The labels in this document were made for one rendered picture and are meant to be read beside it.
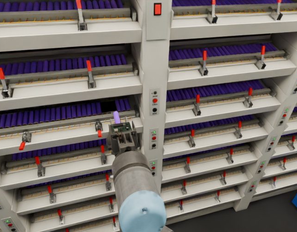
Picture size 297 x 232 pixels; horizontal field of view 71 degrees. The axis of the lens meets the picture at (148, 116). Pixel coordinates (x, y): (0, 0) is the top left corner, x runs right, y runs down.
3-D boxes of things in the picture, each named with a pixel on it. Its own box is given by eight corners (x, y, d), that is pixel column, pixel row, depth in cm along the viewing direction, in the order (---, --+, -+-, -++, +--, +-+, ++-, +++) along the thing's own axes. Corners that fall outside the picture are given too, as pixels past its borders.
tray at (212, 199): (239, 200, 149) (247, 193, 138) (158, 221, 135) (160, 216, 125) (225, 173, 160) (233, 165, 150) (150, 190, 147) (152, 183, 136)
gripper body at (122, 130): (133, 118, 60) (143, 145, 51) (134, 142, 65) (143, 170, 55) (107, 123, 59) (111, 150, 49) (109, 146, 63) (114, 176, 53)
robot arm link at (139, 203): (122, 249, 40) (119, 218, 35) (113, 195, 50) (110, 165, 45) (167, 236, 42) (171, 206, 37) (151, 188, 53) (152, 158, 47)
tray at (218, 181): (246, 182, 138) (256, 174, 127) (159, 204, 125) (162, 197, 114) (231, 155, 150) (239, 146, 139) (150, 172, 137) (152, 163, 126)
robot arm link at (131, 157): (151, 185, 52) (112, 194, 50) (146, 171, 56) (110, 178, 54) (151, 159, 47) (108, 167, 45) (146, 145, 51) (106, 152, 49)
